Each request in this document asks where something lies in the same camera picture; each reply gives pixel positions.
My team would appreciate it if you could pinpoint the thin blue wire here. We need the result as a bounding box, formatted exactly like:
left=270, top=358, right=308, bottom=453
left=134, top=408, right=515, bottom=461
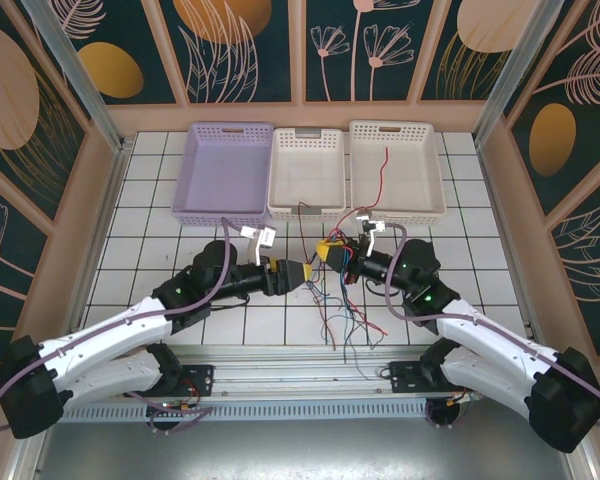
left=329, top=294, right=376, bottom=351
left=324, top=227, right=354, bottom=266

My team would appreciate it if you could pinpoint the thin dark wire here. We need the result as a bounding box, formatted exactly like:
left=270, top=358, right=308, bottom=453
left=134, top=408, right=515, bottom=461
left=342, top=299, right=381, bottom=384
left=307, top=279, right=331, bottom=311

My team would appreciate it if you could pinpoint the purple plastic basket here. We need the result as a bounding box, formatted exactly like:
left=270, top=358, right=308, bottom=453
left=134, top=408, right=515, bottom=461
left=172, top=122, right=275, bottom=229

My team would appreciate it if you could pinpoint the cream plastic basket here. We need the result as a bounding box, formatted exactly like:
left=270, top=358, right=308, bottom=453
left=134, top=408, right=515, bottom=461
left=348, top=119, right=449, bottom=227

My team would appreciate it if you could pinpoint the small power lead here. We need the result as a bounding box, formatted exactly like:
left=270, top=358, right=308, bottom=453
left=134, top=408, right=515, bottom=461
left=147, top=384, right=204, bottom=416
left=444, top=377, right=481, bottom=407

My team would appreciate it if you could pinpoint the metal sheet panel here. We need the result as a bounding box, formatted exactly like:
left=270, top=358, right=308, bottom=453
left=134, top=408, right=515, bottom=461
left=9, top=419, right=596, bottom=480

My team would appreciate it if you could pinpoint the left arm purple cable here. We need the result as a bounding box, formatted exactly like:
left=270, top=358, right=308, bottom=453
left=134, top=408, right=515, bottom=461
left=0, top=216, right=244, bottom=437

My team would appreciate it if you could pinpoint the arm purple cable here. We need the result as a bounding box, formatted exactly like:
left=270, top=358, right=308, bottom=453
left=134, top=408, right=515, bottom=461
left=383, top=222, right=600, bottom=432
left=0, top=216, right=244, bottom=437

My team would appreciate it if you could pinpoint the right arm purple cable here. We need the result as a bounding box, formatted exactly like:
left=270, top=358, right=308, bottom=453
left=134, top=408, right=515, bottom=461
left=383, top=222, right=600, bottom=432

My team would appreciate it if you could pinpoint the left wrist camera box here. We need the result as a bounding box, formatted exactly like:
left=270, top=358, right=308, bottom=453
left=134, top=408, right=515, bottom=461
left=239, top=224, right=277, bottom=266

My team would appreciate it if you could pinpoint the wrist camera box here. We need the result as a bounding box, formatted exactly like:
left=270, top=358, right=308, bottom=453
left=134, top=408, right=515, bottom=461
left=239, top=224, right=277, bottom=266
left=355, top=209, right=387, bottom=251

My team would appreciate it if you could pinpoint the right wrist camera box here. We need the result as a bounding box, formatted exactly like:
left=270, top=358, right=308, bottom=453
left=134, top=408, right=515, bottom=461
left=355, top=209, right=387, bottom=251

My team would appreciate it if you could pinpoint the white basket with grey handles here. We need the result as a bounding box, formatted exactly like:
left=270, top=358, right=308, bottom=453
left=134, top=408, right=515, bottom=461
left=268, top=127, right=351, bottom=224

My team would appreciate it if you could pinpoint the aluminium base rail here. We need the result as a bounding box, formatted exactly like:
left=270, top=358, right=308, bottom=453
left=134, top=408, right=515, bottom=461
left=27, top=344, right=574, bottom=401

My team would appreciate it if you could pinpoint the aluminium side rail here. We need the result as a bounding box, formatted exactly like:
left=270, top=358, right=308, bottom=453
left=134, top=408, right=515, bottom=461
left=57, top=139, right=131, bottom=361

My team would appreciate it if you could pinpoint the slotted grey cable duct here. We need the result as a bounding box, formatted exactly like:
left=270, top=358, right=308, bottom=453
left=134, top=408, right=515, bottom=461
left=49, top=402, right=434, bottom=424

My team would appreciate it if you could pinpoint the aluminium corner post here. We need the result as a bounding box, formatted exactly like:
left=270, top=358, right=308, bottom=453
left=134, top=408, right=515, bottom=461
left=474, top=0, right=566, bottom=146
left=22, top=0, right=126, bottom=151

